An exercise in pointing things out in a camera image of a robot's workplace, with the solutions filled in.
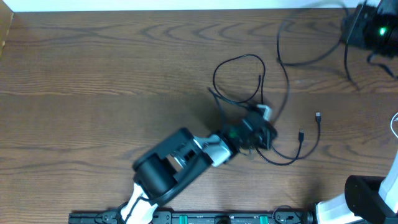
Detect black usb cable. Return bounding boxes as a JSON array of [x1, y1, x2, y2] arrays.
[[267, 6, 351, 160], [212, 54, 305, 167]]

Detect white usb cable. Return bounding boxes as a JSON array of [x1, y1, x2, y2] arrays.
[[389, 111, 398, 139]]

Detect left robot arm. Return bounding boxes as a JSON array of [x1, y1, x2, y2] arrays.
[[118, 112, 277, 223]]

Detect right camera black cable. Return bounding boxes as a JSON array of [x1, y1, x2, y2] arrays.
[[341, 40, 398, 93]]

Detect camera black cable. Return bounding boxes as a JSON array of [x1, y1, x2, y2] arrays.
[[341, 40, 398, 93], [124, 86, 259, 224]]

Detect left camera black cable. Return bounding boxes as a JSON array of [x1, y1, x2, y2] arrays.
[[124, 86, 259, 224]]

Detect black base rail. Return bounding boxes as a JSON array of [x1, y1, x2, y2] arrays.
[[68, 207, 317, 224]]

